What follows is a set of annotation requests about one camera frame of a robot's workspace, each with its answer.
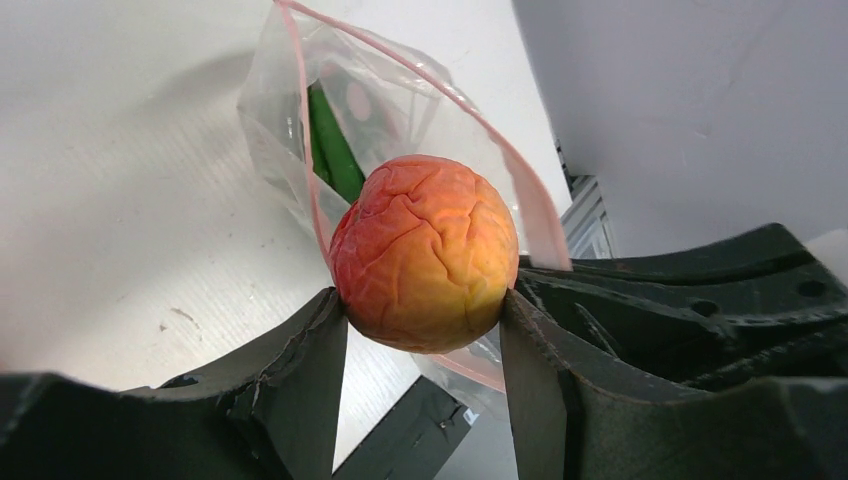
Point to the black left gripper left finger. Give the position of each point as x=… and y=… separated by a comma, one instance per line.
x=267, y=410

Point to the orange peach fruit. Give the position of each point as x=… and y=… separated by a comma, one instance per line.
x=424, y=257

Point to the clear zip top bag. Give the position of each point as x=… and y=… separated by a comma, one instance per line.
x=390, y=100

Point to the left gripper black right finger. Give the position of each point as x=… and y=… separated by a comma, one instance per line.
x=577, y=412

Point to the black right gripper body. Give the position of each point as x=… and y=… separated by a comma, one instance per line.
x=711, y=317

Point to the long green chili pepper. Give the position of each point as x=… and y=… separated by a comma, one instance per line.
x=333, y=159

